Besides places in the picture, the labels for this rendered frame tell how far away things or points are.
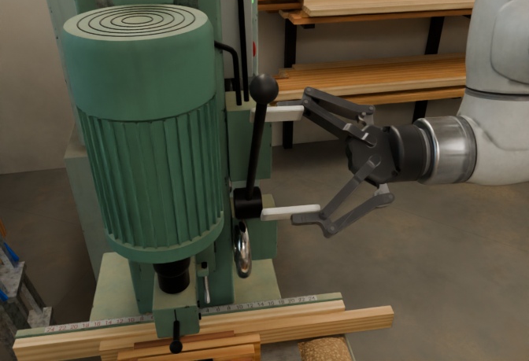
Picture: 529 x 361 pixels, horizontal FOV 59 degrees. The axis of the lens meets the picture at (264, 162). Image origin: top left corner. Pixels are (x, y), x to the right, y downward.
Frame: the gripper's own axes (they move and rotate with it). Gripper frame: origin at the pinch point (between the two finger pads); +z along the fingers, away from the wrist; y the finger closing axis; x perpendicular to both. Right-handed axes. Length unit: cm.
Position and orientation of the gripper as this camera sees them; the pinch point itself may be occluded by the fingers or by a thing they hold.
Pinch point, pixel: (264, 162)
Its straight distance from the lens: 59.1
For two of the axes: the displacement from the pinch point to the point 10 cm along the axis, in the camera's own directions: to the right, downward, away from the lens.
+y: -1.1, -9.2, 3.7
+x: 0.9, -3.8, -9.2
